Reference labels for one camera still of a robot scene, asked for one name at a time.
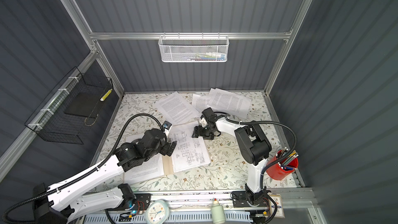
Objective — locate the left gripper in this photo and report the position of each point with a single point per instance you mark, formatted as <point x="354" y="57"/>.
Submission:
<point x="166" y="149"/>

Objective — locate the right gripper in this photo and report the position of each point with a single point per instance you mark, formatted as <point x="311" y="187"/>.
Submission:
<point x="198" y="131"/>

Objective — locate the printed paper sheet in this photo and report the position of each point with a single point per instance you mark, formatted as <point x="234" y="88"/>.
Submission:
<point x="228" y="102"/>
<point x="176" y="109"/>
<point x="150" y="169"/>
<point x="200" y="102"/>

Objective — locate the beige paper folder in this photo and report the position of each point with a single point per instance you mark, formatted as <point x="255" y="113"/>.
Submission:
<point x="167" y="163"/>

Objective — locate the technical drawing paper sheet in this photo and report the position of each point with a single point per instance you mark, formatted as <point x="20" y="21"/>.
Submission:
<point x="189" y="152"/>

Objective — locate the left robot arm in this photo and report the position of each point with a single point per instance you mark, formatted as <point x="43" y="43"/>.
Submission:
<point x="68" y="200"/>

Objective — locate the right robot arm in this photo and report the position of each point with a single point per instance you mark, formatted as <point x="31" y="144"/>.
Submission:
<point x="253" y="144"/>

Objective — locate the floral table mat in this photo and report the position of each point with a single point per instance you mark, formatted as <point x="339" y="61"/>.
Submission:
<point x="227" y="168"/>

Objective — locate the yellow marker in basket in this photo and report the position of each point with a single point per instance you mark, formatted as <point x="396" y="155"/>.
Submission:
<point x="105" y="96"/>

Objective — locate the white alarm clock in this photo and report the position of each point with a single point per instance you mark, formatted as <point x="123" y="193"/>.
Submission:
<point x="157" y="212"/>

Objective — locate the red pen cup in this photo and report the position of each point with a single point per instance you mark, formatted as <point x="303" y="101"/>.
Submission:
<point x="282" y="169"/>

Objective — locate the white glue bottle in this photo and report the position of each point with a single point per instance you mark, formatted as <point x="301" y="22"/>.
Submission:
<point x="217" y="213"/>

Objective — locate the white wire basket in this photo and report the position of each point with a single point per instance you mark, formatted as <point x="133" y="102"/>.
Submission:
<point x="193" y="50"/>

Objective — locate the black wire basket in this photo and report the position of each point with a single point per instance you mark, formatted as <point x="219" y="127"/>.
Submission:
<point x="71" y="114"/>

